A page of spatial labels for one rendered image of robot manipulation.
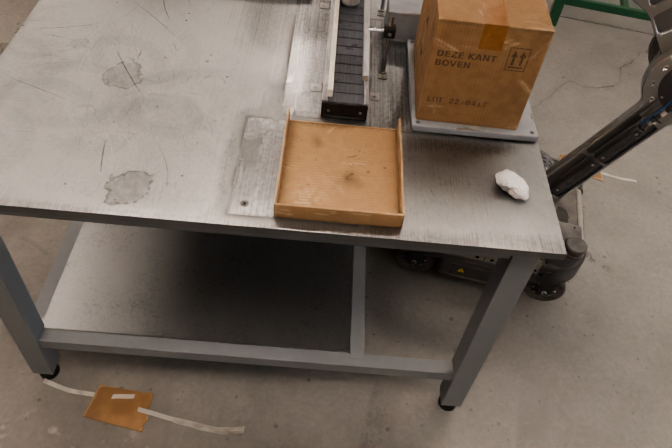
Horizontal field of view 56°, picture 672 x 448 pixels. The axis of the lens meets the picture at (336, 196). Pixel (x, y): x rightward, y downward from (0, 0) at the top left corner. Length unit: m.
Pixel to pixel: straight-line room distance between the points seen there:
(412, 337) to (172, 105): 1.09
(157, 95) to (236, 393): 0.92
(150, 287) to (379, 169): 0.85
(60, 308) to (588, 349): 1.65
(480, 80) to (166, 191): 0.72
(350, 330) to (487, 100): 0.77
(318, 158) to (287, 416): 0.87
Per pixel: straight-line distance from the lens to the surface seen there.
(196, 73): 1.62
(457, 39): 1.37
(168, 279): 1.94
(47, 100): 1.60
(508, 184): 1.39
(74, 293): 1.97
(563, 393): 2.17
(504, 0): 1.46
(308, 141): 1.42
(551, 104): 3.16
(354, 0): 1.80
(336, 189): 1.32
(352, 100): 1.47
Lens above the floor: 1.79
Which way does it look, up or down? 47 degrees down
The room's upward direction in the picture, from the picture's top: 7 degrees clockwise
